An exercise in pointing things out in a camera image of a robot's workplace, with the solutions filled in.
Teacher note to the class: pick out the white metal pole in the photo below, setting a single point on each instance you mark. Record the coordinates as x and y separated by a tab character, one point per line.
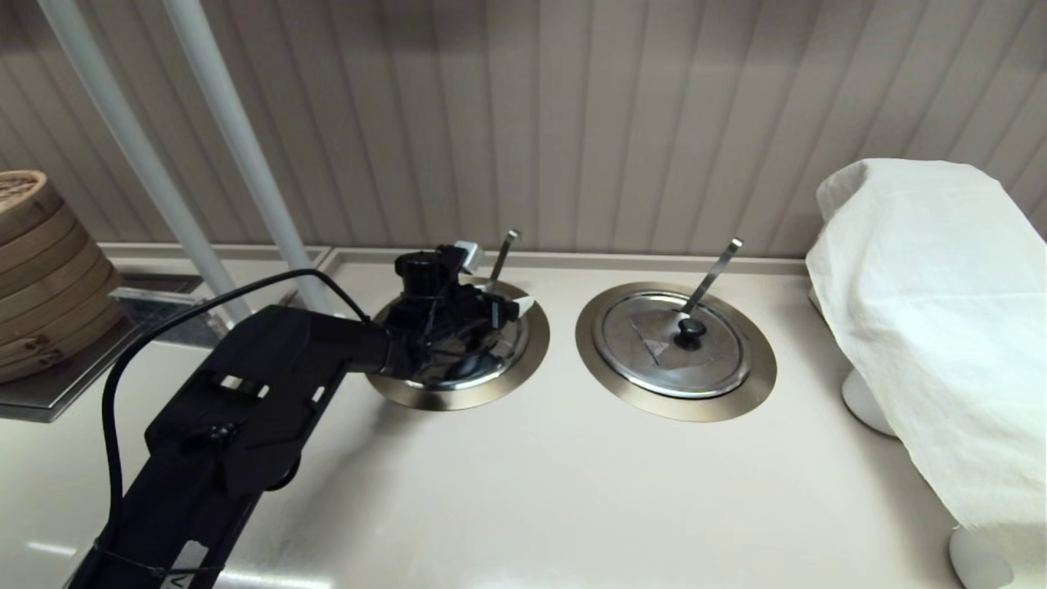
245	147
139	147

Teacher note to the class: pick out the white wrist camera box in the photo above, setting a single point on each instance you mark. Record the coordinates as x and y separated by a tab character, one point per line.
468	255

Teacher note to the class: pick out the grey taped left gripper finger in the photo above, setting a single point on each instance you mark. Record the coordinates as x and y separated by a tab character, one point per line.
515	308
483	288

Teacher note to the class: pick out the steel tray platform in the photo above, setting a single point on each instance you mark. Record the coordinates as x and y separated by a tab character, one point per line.
49	397

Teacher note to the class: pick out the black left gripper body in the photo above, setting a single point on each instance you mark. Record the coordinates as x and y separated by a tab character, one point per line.
438	315

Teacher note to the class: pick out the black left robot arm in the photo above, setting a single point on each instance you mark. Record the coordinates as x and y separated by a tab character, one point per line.
245	409

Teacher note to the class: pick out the bamboo steamer stack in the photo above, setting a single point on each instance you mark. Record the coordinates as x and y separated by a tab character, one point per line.
41	270

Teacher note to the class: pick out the steel lid with black knob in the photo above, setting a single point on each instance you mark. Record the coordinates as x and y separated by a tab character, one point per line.
654	360
483	360

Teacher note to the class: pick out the white cloth cover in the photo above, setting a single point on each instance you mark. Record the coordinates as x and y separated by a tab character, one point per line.
924	327

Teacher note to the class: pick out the white appliance foot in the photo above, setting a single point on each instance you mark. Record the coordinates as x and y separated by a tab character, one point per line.
977	563
863	405

